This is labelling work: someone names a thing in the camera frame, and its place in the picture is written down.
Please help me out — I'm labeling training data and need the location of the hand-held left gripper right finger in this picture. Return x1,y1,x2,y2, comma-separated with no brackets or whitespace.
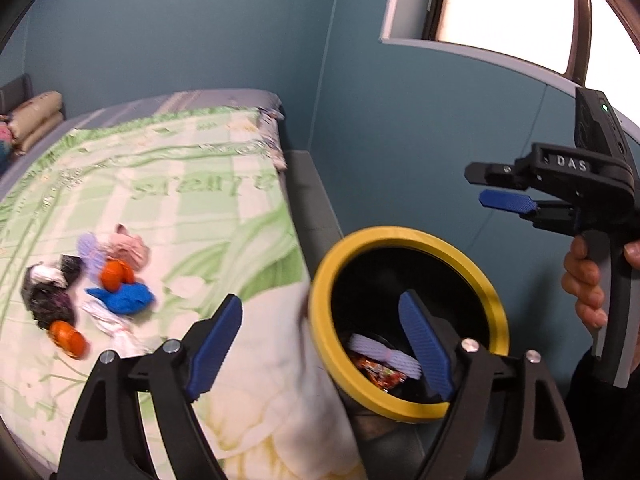
398,290,583,480

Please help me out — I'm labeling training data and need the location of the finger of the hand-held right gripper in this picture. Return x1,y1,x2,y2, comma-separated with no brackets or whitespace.
478,190,577,229
464,161,532,189

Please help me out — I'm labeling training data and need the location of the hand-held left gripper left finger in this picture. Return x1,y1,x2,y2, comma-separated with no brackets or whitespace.
59,294,244,480

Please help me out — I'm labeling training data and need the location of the white foam net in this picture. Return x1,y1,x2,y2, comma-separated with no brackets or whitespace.
348,332,423,380

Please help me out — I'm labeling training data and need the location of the orange snack wrapper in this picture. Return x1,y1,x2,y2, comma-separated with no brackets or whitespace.
350,352,408,391

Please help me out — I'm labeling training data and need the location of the white plastic wrapper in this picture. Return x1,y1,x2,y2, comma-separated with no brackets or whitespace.
80,300,151,358

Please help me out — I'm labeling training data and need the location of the black bin with yellow rim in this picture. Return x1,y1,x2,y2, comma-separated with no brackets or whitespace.
307,226,510,423

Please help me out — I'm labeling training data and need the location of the black plastic bag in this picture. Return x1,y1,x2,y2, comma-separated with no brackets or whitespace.
20,282,77,330

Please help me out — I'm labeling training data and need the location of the person's right forearm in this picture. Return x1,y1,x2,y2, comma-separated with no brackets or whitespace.
565,330,640,480

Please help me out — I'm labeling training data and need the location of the person's right hand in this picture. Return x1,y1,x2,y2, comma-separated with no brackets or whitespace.
562,235,640,330

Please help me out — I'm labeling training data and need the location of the blue crumpled plastic bag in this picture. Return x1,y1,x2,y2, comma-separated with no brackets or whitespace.
85,282,156,317

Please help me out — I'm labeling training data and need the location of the green and white blanket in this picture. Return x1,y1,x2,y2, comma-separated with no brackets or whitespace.
0,105,366,480

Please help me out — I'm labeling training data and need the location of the purple foam net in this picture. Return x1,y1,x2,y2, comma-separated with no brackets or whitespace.
76,232,108,283

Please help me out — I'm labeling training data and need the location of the window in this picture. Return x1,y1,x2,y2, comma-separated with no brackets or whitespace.
380,0,640,141

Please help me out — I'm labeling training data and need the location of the printed folded blanket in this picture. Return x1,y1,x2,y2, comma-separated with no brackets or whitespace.
257,105,288,171

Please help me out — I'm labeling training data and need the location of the grey bed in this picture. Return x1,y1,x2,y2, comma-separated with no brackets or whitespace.
0,87,321,480

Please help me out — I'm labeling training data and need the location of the beige pillow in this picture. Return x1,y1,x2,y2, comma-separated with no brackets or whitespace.
12,112,66,156
9,91,65,133

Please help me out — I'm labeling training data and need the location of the blue floral pillow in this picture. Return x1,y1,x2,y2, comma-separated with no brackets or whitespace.
0,120,13,171

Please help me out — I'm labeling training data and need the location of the grey headboard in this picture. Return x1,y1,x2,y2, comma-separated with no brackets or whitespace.
0,74,32,116

